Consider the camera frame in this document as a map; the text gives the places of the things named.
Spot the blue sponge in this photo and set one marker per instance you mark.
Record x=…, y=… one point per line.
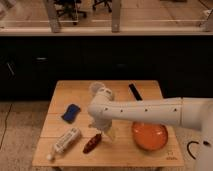
x=71, y=113

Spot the dark red dried pepper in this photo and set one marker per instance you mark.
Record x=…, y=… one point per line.
x=92, y=143

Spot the wooden table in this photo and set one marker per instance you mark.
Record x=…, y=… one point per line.
x=109, y=155

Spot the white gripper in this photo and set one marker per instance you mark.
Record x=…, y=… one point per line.
x=105, y=126

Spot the white tube bottle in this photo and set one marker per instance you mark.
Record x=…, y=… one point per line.
x=64, y=142

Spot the orange ceramic bowl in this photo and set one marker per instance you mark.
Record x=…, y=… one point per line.
x=149, y=137

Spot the black rectangular bar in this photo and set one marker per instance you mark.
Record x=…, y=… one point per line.
x=135, y=92

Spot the black cabinet front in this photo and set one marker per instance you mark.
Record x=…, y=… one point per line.
x=30, y=66

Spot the clear plastic cup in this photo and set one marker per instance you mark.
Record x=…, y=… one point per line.
x=95, y=86

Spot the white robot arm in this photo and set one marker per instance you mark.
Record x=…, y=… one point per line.
x=192, y=113

